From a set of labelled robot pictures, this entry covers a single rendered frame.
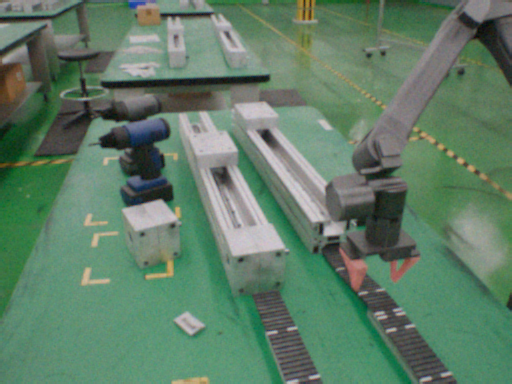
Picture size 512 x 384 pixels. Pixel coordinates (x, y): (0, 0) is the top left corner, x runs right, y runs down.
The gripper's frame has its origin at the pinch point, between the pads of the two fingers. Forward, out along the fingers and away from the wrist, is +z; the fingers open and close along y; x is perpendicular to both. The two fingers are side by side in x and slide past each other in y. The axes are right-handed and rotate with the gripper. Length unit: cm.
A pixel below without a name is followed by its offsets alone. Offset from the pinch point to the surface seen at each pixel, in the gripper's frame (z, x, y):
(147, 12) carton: -6, -401, 10
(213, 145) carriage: -7, -56, 18
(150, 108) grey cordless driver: -13, -72, 32
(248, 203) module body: -2.6, -29.3, 15.4
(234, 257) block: -3.2, -9.5, 23.5
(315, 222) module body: -2.0, -18.6, 3.8
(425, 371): 2.5, 18.3, 1.5
